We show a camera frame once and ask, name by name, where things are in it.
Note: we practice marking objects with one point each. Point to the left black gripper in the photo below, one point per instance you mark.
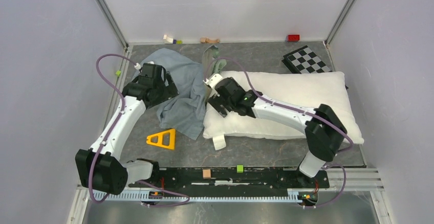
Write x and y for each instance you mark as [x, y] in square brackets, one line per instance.
[170, 91]

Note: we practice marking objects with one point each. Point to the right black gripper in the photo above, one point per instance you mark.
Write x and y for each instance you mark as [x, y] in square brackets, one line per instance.
[216, 100]

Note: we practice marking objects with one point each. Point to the yellow triangle piece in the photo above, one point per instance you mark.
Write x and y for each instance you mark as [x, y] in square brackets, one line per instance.
[165, 139]

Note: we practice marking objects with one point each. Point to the black white checkerboard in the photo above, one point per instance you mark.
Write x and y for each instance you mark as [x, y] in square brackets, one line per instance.
[305, 61]

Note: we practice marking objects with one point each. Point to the tan wooden cube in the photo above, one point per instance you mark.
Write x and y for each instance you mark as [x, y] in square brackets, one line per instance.
[206, 173]

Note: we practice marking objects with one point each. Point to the white purple block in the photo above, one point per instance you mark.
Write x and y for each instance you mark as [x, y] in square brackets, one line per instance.
[169, 40]

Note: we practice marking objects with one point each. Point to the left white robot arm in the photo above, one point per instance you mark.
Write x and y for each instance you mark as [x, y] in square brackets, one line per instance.
[99, 167]

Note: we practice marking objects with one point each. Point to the white toothed rail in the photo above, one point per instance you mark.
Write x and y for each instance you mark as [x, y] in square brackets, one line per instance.
[144, 195]

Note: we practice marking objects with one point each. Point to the green cube on rail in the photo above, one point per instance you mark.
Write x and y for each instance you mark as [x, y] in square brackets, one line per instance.
[239, 168]

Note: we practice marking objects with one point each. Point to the blue grey pillowcase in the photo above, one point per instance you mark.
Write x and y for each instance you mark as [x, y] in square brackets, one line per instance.
[185, 112]

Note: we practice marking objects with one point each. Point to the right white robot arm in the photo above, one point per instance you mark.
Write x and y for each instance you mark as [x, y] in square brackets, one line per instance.
[321, 126]

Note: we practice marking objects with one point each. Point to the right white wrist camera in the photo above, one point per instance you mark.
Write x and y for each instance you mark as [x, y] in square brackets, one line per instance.
[212, 81]

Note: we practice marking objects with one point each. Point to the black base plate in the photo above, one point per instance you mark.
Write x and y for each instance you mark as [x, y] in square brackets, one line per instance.
[225, 181]

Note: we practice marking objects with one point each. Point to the red lego brick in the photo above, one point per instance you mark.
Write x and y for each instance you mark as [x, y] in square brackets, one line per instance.
[293, 37]

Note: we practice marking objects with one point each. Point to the tan wooden blocks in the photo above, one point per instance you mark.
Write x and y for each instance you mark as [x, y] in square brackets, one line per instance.
[208, 40]

